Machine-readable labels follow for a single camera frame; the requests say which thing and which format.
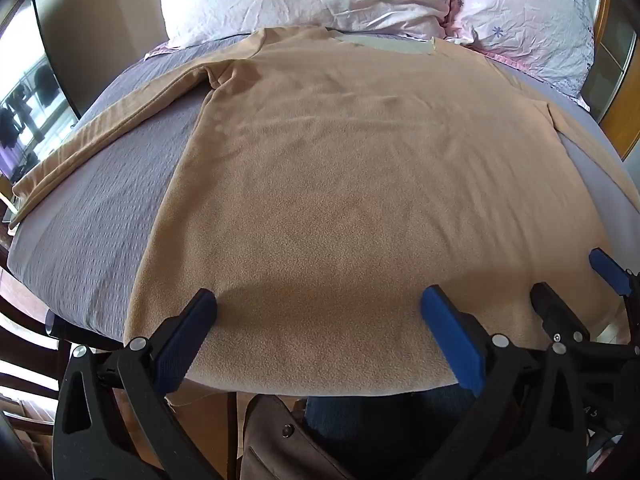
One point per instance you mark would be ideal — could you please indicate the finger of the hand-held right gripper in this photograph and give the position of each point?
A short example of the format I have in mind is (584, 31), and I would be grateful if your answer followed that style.
(607, 270)
(552, 307)

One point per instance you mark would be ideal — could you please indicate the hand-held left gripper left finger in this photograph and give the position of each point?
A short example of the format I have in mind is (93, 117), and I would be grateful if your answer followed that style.
(186, 337)

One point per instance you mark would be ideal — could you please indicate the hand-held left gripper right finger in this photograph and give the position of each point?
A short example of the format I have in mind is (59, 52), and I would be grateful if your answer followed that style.
(452, 340)

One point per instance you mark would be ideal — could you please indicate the tan fleece long-sleeve shirt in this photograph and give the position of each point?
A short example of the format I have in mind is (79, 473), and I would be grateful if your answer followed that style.
(350, 200)

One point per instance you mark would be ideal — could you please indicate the person's legs in jeans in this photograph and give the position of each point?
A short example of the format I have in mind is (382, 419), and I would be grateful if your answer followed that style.
(370, 435)

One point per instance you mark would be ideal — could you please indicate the brown bag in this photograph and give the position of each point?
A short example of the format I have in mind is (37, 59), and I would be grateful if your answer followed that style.
(285, 445)

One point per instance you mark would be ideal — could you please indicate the dark wooden chair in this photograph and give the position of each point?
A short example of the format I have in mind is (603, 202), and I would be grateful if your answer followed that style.
(30, 360)

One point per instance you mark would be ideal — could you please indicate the grey textured bedsheet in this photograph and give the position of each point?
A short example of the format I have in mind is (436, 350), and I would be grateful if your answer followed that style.
(95, 195)

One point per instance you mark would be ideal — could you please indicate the wooden glass cabinet door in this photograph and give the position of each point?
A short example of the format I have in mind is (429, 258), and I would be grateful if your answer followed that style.
(615, 65)

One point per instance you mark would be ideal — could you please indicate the pink floral pillow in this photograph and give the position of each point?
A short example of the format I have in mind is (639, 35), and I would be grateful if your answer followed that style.
(525, 25)

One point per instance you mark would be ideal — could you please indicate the black framed window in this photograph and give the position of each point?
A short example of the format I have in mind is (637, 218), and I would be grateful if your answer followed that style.
(35, 90)

